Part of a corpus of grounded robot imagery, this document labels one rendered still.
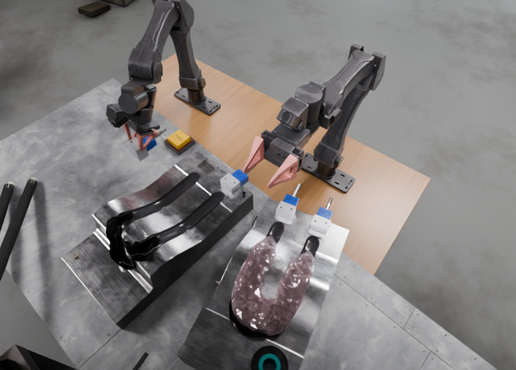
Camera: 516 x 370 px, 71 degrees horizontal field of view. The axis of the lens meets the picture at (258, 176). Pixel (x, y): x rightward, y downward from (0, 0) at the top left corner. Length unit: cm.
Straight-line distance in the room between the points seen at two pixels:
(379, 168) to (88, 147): 104
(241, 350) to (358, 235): 50
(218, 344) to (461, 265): 157
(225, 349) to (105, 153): 82
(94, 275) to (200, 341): 36
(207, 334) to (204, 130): 76
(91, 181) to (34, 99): 186
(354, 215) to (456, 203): 129
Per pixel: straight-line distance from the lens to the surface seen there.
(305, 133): 78
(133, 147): 118
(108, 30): 366
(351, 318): 106
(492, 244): 237
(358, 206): 122
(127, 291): 105
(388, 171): 133
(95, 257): 112
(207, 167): 119
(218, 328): 92
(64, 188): 137
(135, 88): 102
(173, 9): 118
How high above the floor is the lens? 180
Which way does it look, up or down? 54 degrees down
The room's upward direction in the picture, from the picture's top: straight up
